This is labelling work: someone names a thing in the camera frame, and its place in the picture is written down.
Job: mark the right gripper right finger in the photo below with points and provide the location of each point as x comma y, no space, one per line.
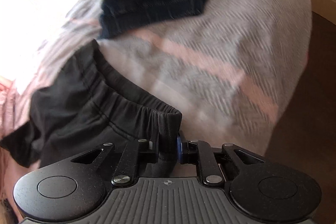
182,150

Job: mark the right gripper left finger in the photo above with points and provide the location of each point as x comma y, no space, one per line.
153,150

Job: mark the black sweatpants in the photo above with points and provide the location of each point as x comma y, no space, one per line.
90,103

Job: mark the pink grey bed quilt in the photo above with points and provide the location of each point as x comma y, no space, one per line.
231,71

